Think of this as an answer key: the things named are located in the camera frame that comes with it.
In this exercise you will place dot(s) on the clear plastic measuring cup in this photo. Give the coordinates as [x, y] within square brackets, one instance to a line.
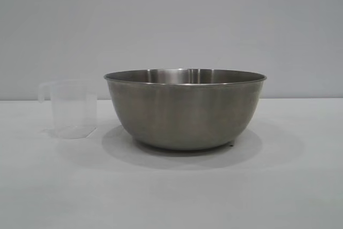
[72, 111]

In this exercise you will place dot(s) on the stainless steel mixing bowl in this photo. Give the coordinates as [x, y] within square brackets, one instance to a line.
[185, 111]

